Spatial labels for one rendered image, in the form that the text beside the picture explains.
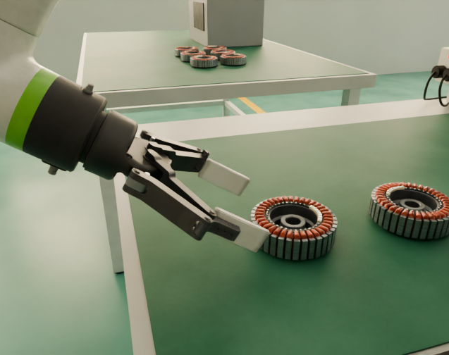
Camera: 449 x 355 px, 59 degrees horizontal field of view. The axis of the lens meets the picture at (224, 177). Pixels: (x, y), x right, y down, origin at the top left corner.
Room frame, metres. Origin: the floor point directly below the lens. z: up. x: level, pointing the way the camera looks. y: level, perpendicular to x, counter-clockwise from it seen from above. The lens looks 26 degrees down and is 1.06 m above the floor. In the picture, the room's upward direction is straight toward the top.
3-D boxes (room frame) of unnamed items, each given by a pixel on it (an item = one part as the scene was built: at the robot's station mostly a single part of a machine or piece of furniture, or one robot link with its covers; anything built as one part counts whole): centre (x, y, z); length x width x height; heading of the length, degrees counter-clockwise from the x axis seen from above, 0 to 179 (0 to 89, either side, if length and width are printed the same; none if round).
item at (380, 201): (0.49, -0.27, 0.77); 0.11 x 0.11 x 0.04
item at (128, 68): (2.27, 0.21, 0.37); 1.85 x 1.10 x 0.75; 17
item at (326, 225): (0.45, -0.09, 0.77); 0.11 x 0.11 x 0.04
